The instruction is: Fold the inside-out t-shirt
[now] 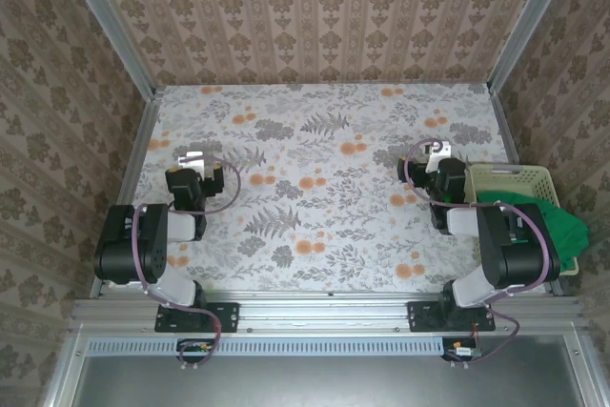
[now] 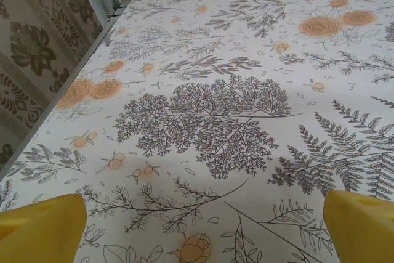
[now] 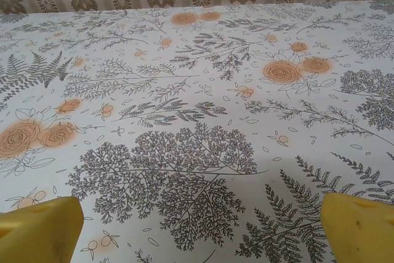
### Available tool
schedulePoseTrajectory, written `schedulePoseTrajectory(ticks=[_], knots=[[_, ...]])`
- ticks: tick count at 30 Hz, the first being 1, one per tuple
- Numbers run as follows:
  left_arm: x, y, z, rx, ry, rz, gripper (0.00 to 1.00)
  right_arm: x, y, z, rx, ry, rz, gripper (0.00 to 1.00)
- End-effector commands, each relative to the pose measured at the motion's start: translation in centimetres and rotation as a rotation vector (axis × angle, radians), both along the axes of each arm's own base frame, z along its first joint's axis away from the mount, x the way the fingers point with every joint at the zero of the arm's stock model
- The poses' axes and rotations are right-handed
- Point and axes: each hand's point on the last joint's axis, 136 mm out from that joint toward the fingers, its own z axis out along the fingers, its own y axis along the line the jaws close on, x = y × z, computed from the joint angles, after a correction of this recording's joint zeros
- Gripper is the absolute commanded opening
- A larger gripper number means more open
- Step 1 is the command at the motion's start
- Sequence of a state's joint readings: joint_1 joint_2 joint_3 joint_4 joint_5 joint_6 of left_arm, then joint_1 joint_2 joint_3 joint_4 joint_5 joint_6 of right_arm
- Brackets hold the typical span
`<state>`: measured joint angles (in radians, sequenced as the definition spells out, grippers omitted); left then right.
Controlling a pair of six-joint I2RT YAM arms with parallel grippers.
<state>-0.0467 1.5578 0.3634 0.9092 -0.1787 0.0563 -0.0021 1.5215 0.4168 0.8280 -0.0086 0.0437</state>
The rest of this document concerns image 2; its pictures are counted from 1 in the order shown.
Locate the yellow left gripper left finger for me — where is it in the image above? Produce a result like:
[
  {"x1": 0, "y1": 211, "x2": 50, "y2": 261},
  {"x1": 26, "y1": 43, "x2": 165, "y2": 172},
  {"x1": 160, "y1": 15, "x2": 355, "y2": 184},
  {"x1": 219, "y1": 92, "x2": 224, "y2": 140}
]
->
[{"x1": 0, "y1": 193, "x2": 88, "y2": 263}]

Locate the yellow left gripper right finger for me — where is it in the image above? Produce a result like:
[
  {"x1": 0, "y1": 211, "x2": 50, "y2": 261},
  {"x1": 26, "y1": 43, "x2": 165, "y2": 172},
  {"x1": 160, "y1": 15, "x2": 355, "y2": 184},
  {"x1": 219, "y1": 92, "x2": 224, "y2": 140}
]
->
[{"x1": 322, "y1": 190, "x2": 394, "y2": 263}]

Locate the floral patterned tablecloth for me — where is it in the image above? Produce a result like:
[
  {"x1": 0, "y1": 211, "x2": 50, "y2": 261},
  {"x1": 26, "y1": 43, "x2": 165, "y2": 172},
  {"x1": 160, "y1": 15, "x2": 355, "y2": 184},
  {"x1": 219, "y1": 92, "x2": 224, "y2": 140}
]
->
[{"x1": 0, "y1": 0, "x2": 394, "y2": 263}]

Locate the aluminium table side rail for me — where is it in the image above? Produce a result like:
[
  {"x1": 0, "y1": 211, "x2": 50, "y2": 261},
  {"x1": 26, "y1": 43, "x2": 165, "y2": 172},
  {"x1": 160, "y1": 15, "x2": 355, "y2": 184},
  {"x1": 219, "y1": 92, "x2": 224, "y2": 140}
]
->
[{"x1": 0, "y1": 2, "x2": 126, "y2": 184}]

